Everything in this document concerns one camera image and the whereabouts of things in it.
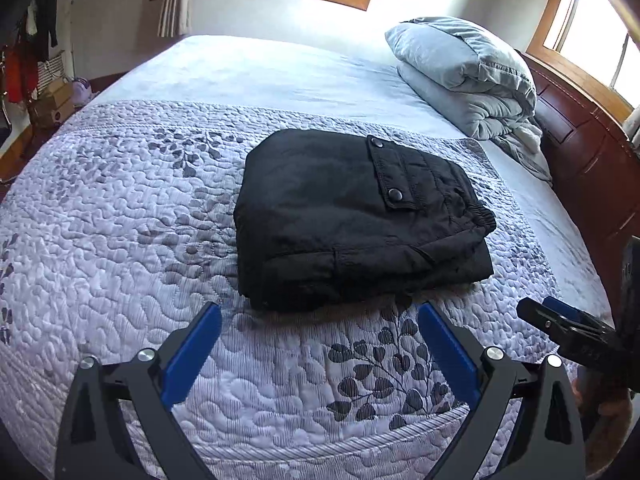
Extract lilac bag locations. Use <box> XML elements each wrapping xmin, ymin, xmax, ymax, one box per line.
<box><xmin>72</xmin><ymin>77</ymin><xmax>94</xmax><ymax>107</ymax></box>

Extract grey folded duvet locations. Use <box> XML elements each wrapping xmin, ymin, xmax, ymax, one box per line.
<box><xmin>385</xmin><ymin>16</ymin><xmax>543</xmax><ymax>142</ymax></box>

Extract cardboard box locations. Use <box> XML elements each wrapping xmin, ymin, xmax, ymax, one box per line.
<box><xmin>27</xmin><ymin>77</ymin><xmax>77</xmax><ymax>129</ymax></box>

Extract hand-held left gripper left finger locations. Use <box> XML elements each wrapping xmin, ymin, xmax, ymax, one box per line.
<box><xmin>54</xmin><ymin>301</ymin><xmax>223</xmax><ymax>480</ymax></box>

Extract black hanging garment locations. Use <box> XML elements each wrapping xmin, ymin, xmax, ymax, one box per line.
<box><xmin>20</xmin><ymin>0</ymin><xmax>62</xmax><ymax>50</ymax></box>

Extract dark wooden headboard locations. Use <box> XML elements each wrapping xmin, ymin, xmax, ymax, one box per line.
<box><xmin>515</xmin><ymin>50</ymin><xmax>640</xmax><ymax>311</ymax></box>

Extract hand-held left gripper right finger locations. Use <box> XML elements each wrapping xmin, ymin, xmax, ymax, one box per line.
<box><xmin>417</xmin><ymin>301</ymin><xmax>587</xmax><ymax>480</ymax></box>

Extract light blue bed sheet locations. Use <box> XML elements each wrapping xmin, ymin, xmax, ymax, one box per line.
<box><xmin>82</xmin><ymin>35</ymin><xmax>613</xmax><ymax>321</ymax></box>

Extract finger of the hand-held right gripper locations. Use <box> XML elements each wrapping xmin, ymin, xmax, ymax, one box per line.
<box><xmin>543</xmin><ymin>295</ymin><xmax>587</xmax><ymax>326</ymax></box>
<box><xmin>516</xmin><ymin>298</ymin><xmax>625</xmax><ymax>377</ymax></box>

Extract red garment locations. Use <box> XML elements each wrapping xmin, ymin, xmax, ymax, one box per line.
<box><xmin>4</xmin><ymin>45</ymin><xmax>39</xmax><ymax>104</ymax></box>

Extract black pants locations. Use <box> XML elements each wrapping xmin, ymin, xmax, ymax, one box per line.
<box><xmin>234</xmin><ymin>128</ymin><xmax>497</xmax><ymax>312</ymax></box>

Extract white crumpled cloth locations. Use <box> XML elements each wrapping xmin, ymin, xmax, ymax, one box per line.
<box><xmin>492</xmin><ymin>120</ymin><xmax>554</xmax><ymax>187</ymax></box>

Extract white wire rack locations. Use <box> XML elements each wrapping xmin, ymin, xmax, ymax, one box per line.
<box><xmin>42</xmin><ymin>50</ymin><xmax>67</xmax><ymax>84</ymax></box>

